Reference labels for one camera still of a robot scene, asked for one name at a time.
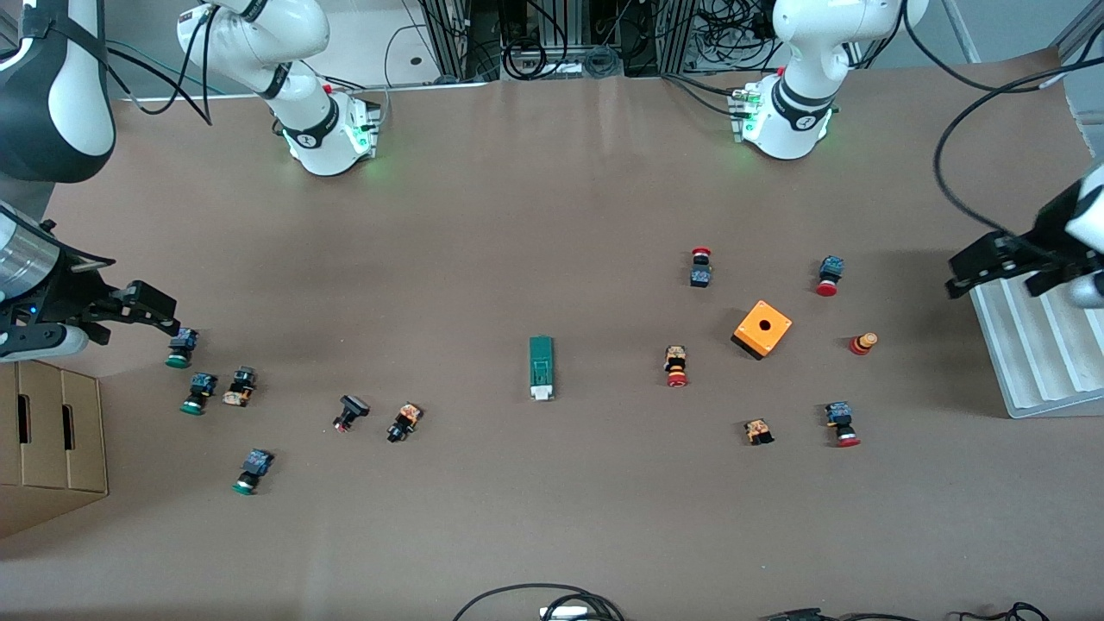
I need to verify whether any equipment rack with cables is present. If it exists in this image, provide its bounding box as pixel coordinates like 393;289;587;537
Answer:
418;0;781;83

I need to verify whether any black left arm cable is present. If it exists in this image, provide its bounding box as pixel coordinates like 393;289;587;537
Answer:
897;0;1104;251

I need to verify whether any orange push button enclosure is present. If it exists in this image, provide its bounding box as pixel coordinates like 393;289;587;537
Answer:
731;299;794;361

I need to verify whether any black cable with connector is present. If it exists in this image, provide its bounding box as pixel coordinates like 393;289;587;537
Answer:
761;601;1051;621

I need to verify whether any black looped cable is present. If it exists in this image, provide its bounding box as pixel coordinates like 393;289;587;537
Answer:
452;583;625;621

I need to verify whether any green push button blue body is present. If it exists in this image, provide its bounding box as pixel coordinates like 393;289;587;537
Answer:
166;328;199;370
231;448;275;497
179;372;218;417

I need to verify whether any aluminium frame post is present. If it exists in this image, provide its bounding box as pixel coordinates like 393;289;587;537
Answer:
1051;0;1104;63

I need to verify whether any brown cardboard box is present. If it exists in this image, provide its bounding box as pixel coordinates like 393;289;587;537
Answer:
0;358;110;540

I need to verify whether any green terminal block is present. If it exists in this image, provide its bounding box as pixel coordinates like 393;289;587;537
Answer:
529;335;556;403

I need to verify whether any white ribbed tray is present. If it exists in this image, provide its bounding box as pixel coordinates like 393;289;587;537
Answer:
967;276;1104;420

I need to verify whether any black push button red tip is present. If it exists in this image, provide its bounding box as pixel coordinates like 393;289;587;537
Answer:
332;394;371;434

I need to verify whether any black orange push button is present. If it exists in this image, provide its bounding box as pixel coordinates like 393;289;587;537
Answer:
386;401;424;444

